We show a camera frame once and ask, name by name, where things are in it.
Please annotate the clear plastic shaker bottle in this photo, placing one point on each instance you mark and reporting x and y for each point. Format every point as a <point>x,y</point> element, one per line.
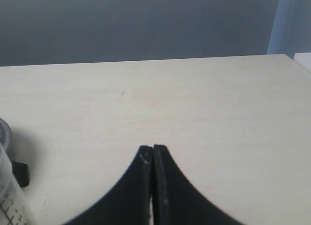
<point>14,208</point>

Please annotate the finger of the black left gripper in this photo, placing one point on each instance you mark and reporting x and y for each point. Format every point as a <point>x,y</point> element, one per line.
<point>22,173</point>

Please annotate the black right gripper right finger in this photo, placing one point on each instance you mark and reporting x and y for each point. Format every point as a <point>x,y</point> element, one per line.
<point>176,201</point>

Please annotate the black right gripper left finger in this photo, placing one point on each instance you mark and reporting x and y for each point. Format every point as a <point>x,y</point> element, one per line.
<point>128,202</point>

